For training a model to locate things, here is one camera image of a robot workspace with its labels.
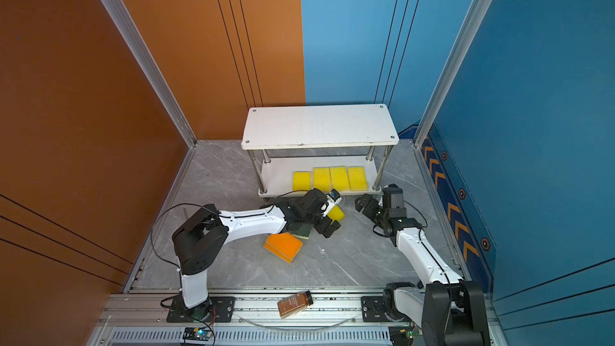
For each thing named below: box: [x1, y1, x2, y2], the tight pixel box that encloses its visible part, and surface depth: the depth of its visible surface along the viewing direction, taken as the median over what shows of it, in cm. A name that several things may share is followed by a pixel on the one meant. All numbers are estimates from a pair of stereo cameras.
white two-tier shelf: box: [241, 104, 400, 199], surface depth 96 cm
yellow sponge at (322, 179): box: [313, 167, 331, 194], surface depth 98 cm
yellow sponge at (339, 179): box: [329, 166, 351, 192], surface depth 99 cm
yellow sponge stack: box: [292, 171, 312, 192], surface depth 98 cm
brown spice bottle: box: [277, 289, 314, 319], surface depth 73 cm
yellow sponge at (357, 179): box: [346, 165, 369, 192], surface depth 98 cm
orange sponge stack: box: [263, 232, 304, 264], surface depth 83 cm
